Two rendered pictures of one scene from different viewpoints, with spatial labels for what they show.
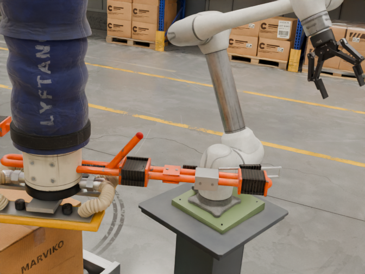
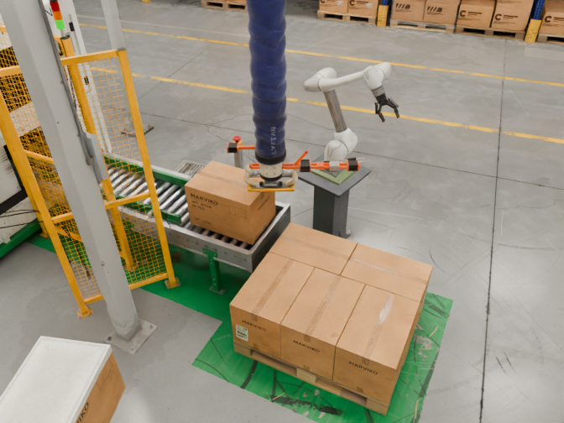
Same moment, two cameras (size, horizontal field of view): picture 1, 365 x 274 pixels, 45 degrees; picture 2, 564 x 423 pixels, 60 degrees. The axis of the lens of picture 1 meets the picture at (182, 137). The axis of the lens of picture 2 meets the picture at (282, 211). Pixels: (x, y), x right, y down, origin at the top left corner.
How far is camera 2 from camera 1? 2.32 m
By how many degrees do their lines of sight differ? 16
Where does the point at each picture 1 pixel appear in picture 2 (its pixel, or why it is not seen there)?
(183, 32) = (313, 87)
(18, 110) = (262, 149)
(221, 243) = (339, 190)
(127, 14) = not seen: outside the picture
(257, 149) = (353, 139)
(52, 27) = (276, 120)
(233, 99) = (339, 115)
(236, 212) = (345, 174)
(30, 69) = (268, 135)
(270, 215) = (362, 173)
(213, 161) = (332, 150)
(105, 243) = not seen: hidden behind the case
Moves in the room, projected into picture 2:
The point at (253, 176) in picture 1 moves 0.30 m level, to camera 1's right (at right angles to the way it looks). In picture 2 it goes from (352, 164) to (394, 162)
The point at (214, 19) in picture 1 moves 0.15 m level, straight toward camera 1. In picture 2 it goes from (329, 82) to (331, 91)
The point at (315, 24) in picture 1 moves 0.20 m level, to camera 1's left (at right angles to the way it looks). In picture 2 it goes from (377, 91) to (349, 92)
